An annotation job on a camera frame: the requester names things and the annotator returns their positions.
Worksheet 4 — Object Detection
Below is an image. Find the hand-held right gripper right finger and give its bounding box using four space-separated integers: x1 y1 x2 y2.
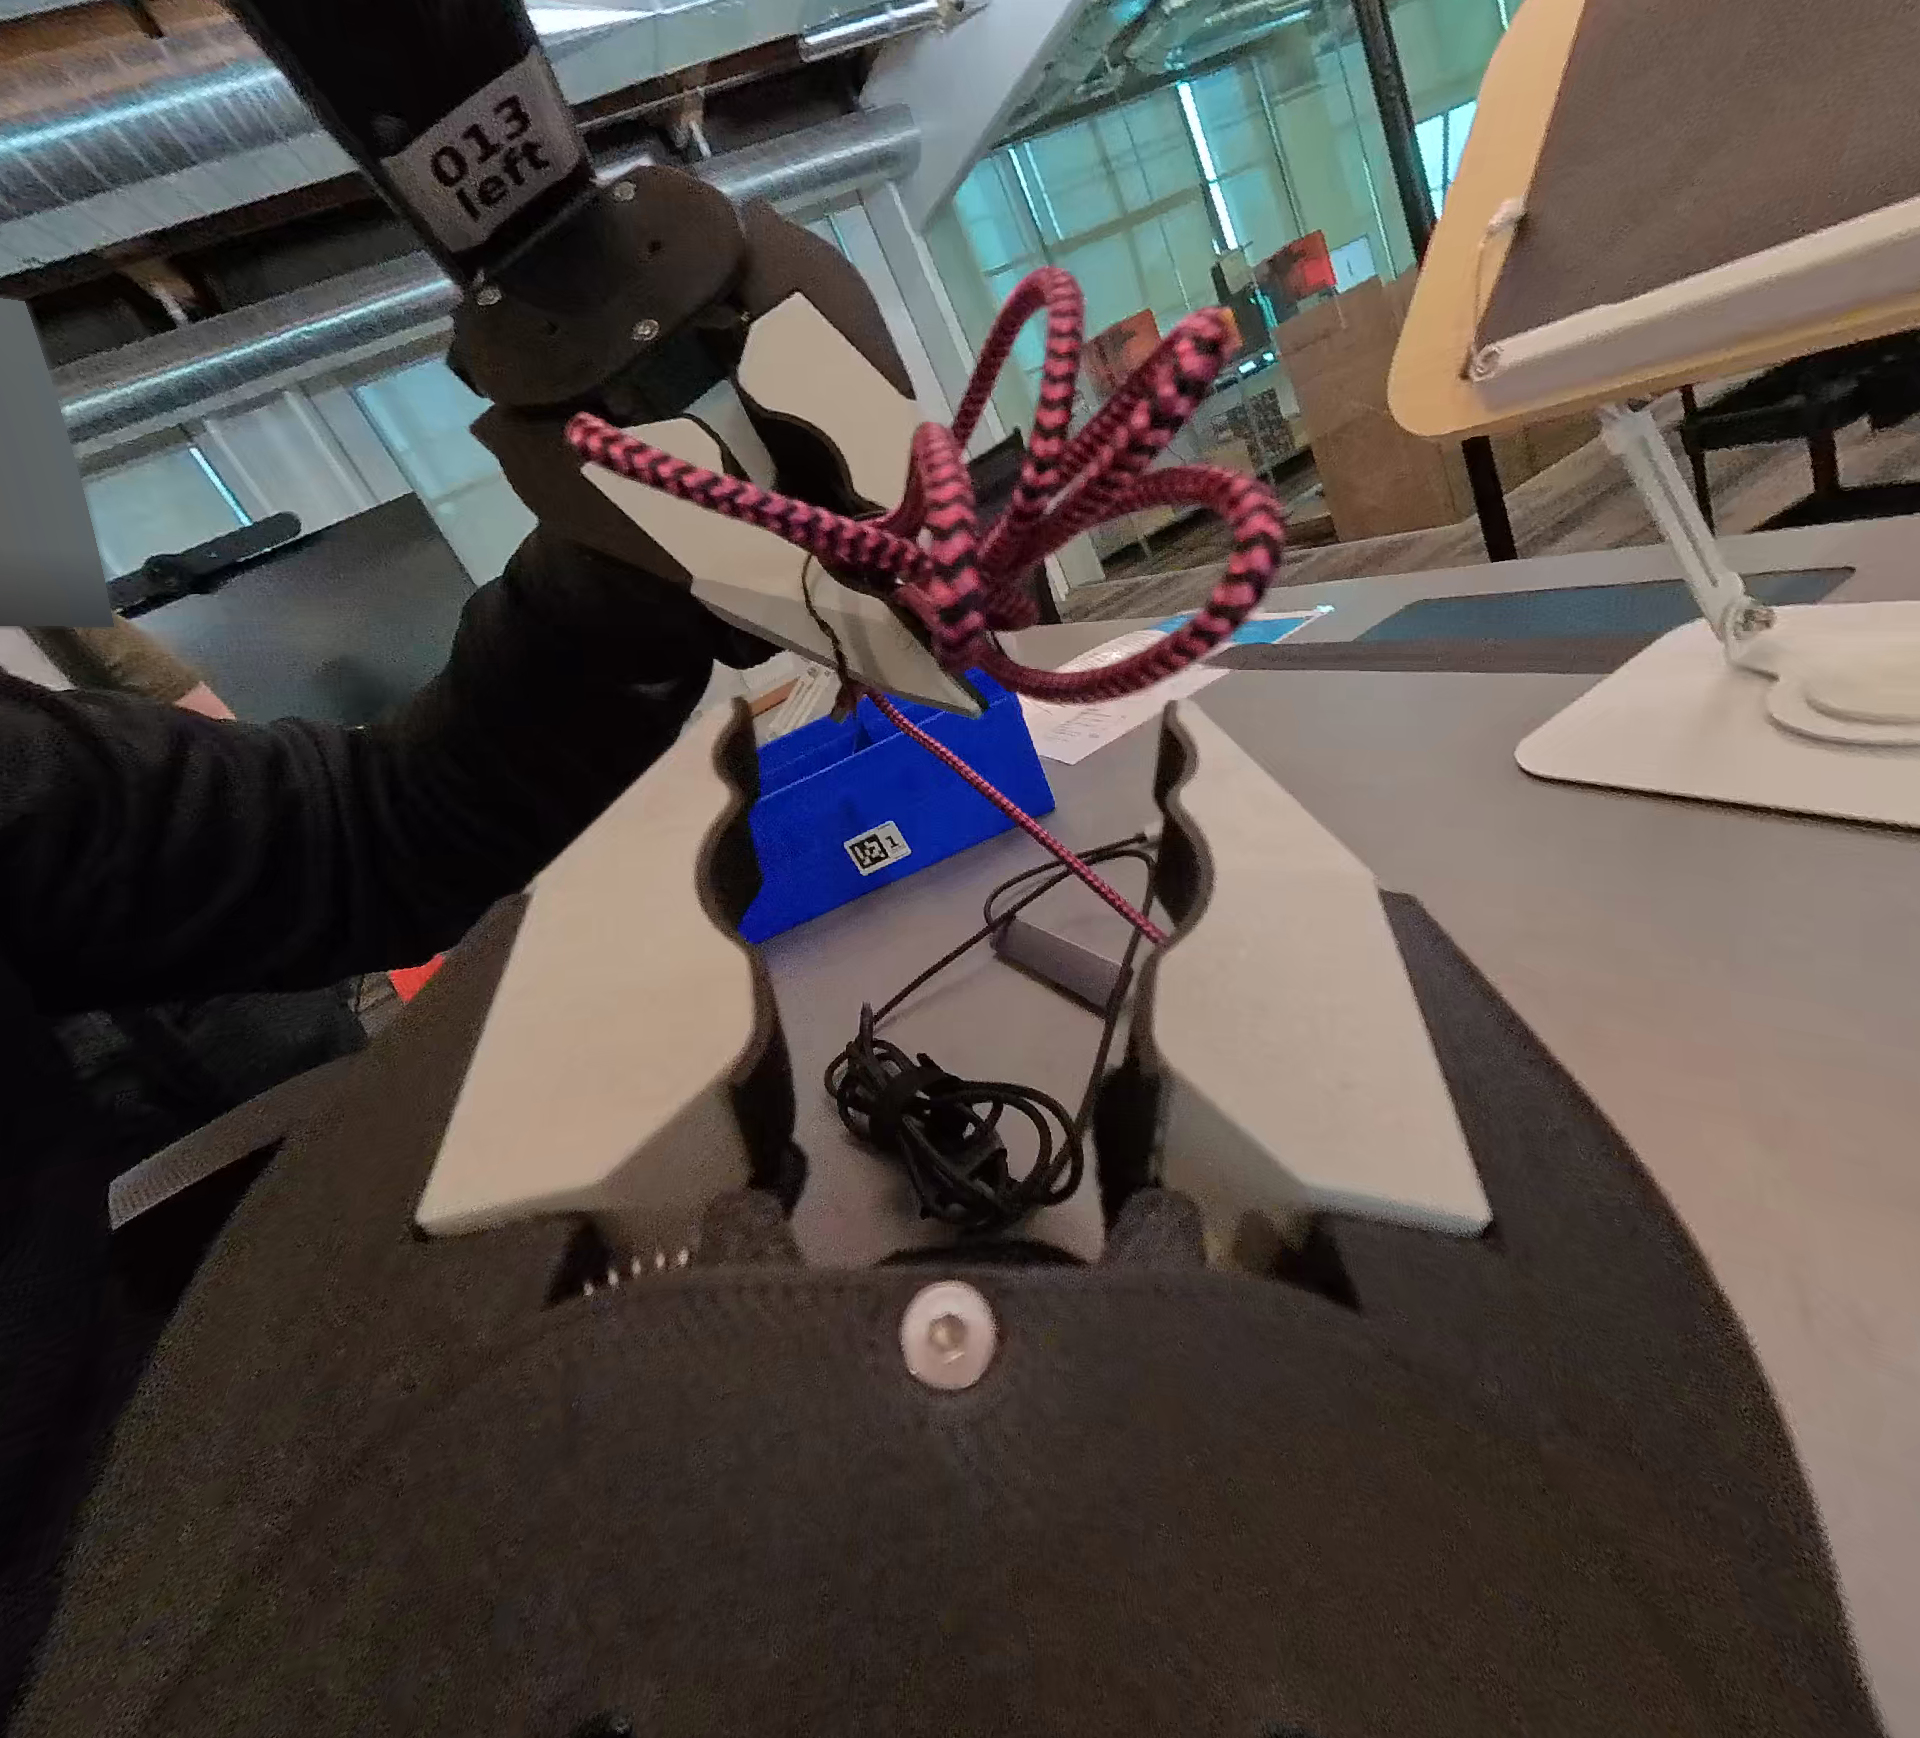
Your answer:
1092 700 1495 1269

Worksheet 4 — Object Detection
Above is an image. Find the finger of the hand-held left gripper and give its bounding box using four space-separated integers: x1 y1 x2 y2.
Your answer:
734 292 924 523
575 415 991 725

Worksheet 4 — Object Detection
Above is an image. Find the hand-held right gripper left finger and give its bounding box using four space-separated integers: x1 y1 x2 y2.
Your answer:
415 700 813 1269

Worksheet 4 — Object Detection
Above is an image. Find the black twist tie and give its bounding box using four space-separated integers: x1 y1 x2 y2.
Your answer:
800 552 876 729

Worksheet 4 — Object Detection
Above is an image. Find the red braided usb cable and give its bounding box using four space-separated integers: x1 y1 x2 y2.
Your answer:
566 264 1293 949

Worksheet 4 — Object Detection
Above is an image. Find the blue bin with white label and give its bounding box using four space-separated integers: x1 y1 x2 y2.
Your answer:
738 671 1056 947

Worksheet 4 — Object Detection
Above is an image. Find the black braided cable with strap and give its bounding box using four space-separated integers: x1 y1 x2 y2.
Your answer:
822 1003 1086 1236

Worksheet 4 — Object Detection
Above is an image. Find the person's left forearm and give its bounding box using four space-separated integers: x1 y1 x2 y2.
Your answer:
0 673 497 1021

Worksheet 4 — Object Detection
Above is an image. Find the grey usb hub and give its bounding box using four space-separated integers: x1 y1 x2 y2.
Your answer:
862 836 1170 1072

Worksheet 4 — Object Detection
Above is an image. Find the person's left hand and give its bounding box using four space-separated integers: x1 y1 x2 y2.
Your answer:
418 527 786 903

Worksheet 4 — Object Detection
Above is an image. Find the printed paper sheet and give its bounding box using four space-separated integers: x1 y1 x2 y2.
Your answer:
1034 606 1329 768

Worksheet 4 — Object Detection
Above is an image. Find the black monitor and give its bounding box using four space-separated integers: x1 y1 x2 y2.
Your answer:
119 493 504 729

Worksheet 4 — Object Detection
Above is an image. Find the large cardboard box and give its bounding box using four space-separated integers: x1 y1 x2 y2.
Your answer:
1274 281 1504 545

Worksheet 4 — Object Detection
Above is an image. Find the black webcam bar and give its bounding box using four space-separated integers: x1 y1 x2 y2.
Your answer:
110 511 304 617

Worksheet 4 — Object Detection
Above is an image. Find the wooden board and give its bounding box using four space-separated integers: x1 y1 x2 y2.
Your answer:
1387 0 1920 443

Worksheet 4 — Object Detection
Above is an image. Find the black mat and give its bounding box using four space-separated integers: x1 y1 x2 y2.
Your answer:
1477 0 1920 350

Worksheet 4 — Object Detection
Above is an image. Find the round corrugated air duct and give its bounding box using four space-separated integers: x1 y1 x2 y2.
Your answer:
0 51 393 225

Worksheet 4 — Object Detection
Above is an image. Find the dark table cable tray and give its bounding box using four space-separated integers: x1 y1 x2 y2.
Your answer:
1207 567 1860 678

